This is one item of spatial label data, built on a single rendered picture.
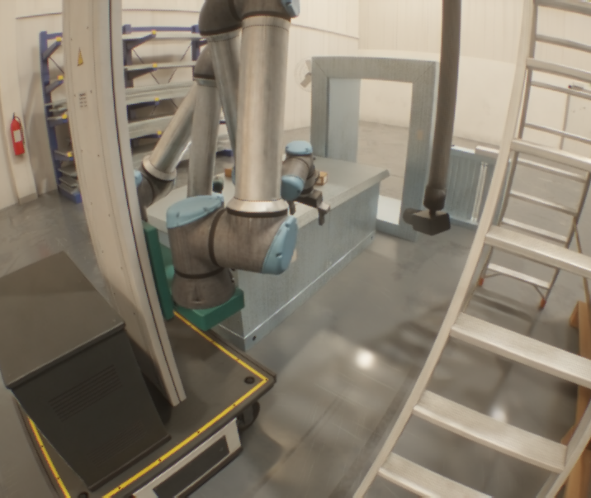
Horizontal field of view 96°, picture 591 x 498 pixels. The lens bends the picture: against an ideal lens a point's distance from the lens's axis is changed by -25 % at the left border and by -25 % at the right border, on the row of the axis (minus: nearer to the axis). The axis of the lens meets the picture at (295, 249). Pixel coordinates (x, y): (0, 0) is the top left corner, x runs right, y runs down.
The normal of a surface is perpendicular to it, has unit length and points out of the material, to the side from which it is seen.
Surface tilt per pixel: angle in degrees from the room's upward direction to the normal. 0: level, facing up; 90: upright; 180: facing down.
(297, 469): 0
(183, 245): 90
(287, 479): 0
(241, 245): 78
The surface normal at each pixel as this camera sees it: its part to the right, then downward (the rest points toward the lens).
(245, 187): -0.46, 0.25
